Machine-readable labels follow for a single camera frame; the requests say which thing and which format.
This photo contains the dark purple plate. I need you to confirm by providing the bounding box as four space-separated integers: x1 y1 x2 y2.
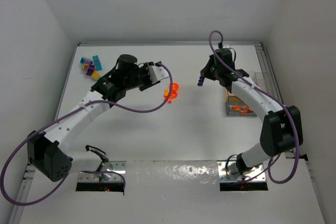
197 75 205 87

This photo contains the large orange round lego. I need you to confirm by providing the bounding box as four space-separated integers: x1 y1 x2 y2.
170 83 179 92

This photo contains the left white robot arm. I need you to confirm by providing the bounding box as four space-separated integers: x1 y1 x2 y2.
27 54 169 182

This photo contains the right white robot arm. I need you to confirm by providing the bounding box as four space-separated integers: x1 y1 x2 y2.
198 48 303 175

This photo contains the pile of small orange legos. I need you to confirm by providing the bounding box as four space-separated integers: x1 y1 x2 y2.
164 89 173 104

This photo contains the yellow-teal duplo brick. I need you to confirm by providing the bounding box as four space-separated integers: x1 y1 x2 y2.
91 71 100 80

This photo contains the teal duplo brick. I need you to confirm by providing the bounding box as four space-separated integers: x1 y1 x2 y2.
92 55 102 71

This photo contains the hollow purple duplo brick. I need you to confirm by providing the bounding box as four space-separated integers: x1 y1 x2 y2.
82 63 96 76

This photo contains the clear plastic container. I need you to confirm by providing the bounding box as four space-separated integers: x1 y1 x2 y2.
225 70 279 117

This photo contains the light blue duplo brick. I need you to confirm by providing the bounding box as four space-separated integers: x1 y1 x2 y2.
80 57 92 65

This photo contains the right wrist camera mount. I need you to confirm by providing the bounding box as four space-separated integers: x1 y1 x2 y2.
218 42 232 50

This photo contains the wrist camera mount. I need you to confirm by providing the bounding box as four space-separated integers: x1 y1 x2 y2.
218 42 232 50
148 62 169 84

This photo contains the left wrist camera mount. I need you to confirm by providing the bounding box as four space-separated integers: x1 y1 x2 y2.
148 62 169 84

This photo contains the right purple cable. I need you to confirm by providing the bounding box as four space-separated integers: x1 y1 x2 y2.
208 30 301 184

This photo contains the purple cable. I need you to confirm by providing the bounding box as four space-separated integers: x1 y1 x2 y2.
208 30 301 184
0 62 173 206

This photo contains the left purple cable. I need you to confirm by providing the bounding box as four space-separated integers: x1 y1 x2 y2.
0 62 173 206

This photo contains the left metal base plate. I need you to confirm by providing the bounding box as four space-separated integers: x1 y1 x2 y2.
78 161 126 183

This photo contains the metal base plate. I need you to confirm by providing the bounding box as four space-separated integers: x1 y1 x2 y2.
217 161 266 183
78 161 126 183

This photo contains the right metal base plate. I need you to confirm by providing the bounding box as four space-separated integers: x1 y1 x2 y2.
217 161 266 183

